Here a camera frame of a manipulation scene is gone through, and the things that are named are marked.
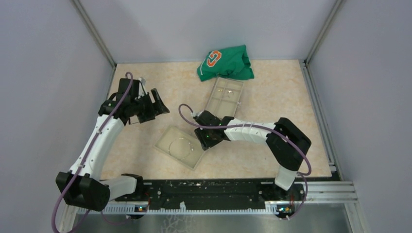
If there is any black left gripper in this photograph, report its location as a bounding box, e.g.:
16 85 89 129
131 88 170 124

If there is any clear acrylic box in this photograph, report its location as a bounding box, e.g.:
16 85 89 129
205 76 245 119

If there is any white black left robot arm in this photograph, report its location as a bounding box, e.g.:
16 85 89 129
55 77 169 211

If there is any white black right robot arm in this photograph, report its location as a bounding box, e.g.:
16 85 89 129
193 111 311 200

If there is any green cloth orange logo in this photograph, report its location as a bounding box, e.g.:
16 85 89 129
197 45 255 82

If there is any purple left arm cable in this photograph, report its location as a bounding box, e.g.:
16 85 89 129
51 71 134 233

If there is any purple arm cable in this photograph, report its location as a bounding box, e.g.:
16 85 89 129
178 103 312 221
51 71 134 233

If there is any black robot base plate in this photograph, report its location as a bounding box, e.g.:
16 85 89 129
115 178 305 210

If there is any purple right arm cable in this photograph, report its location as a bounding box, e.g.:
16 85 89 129
178 103 312 221

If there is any aluminium frame rail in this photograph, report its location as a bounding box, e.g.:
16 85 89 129
58 182 368 233

